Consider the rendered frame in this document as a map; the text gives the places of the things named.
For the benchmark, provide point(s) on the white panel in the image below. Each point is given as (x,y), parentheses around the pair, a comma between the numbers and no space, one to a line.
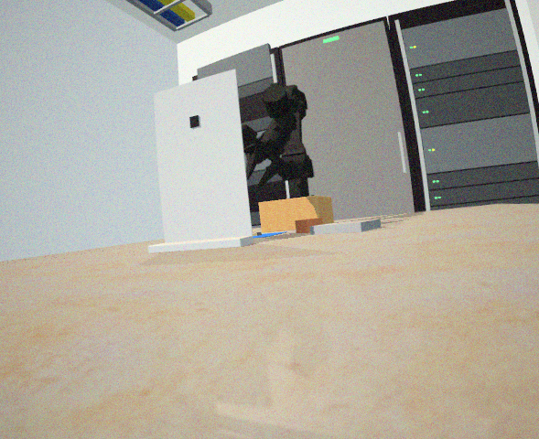
(202,177)

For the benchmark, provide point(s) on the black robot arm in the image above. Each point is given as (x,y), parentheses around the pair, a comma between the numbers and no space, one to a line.
(288,106)

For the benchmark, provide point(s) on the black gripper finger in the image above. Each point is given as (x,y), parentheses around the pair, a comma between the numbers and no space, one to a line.
(270,171)
(253,153)

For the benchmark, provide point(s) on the light grey flat bar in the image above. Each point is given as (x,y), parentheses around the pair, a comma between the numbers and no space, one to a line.
(346,227)

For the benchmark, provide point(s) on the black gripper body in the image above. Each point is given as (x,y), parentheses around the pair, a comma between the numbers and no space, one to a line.
(273,143)

